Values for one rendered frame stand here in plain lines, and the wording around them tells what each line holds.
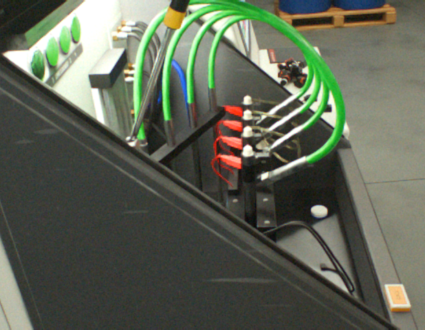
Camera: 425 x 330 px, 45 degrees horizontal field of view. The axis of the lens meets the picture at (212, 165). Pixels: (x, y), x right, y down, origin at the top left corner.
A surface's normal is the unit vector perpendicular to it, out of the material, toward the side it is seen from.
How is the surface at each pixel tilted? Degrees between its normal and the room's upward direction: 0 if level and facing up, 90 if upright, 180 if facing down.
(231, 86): 90
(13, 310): 90
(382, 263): 0
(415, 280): 0
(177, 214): 90
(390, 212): 0
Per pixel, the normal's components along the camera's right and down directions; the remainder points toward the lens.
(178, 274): -0.06, 0.51
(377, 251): -0.07, -0.86
